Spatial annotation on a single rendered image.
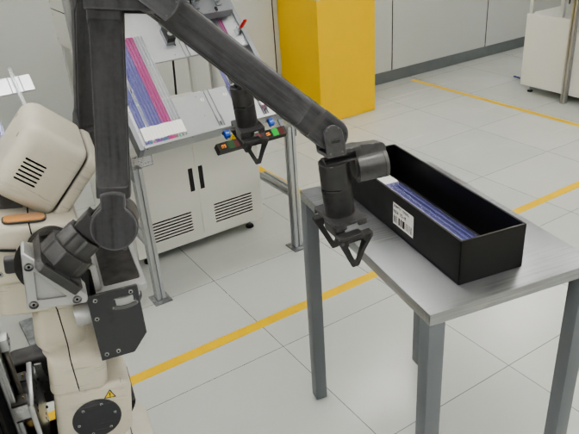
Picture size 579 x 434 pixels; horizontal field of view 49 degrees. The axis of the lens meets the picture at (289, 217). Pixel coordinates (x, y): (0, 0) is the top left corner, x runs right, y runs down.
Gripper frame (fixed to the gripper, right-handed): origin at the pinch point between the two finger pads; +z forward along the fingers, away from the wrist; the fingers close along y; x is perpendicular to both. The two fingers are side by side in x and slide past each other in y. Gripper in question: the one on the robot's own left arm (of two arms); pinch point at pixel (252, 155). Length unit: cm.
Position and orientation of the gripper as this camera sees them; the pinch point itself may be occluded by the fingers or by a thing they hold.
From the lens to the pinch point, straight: 173.0
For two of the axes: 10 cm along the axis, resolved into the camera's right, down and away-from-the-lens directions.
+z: 1.3, 8.5, 5.1
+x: -9.2, 2.9, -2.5
